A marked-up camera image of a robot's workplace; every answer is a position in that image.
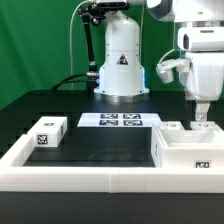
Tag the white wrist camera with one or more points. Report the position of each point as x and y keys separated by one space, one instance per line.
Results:
x=165 y=69

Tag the white cabinet body box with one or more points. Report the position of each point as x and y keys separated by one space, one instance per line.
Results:
x=187 y=148

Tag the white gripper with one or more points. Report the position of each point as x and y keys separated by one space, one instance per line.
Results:
x=204 y=48

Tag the white marker base sheet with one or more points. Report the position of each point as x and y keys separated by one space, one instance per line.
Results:
x=120 y=120

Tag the white cabinet top block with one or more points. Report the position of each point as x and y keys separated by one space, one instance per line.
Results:
x=48 y=131

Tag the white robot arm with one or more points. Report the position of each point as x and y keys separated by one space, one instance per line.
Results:
x=122 y=75

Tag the white U-shaped fence frame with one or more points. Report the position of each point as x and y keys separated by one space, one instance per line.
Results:
x=15 y=176

